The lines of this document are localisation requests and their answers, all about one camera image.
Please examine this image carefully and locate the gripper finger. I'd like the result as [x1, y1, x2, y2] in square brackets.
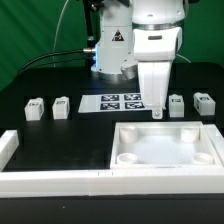
[138, 61, 172, 119]

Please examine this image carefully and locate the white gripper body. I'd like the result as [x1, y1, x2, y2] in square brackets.
[133, 27, 182, 62]

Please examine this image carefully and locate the white square tabletop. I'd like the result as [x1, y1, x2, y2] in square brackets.
[110, 122, 224, 169]

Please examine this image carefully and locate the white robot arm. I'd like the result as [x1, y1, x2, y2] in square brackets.
[91, 0, 189, 119]

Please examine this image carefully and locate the black vertical pole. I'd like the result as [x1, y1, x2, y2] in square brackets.
[82, 0, 95, 48]

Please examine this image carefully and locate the white sheet with AprilTags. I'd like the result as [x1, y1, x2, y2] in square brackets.
[78, 93, 145, 113]

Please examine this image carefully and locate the white U-shaped obstacle fence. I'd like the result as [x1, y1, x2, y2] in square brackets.
[0, 122, 224, 198]

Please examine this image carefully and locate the green backdrop curtain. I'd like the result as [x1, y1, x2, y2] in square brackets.
[0, 0, 224, 90]

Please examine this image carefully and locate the black cable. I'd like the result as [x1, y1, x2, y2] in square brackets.
[18, 48, 96, 76]

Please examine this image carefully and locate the grey cable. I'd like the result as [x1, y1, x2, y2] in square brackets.
[52, 0, 72, 68]

